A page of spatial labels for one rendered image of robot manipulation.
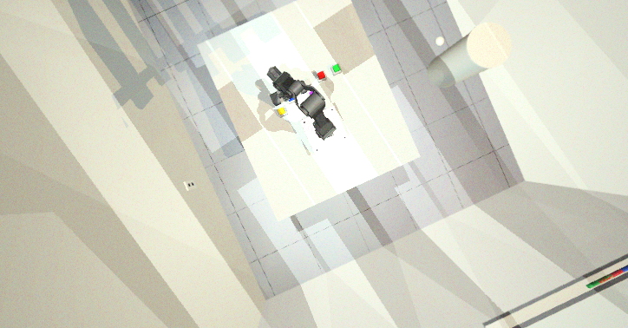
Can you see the green button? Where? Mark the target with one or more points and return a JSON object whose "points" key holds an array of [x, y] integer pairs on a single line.
{"points": [[335, 69]]}

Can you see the red button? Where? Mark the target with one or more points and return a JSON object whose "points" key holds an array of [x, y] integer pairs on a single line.
{"points": [[321, 76]]}

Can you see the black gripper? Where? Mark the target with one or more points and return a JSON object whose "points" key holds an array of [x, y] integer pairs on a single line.
{"points": [[276, 97]]}

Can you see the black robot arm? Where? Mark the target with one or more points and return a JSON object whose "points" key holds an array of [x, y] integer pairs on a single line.
{"points": [[312, 106]]}

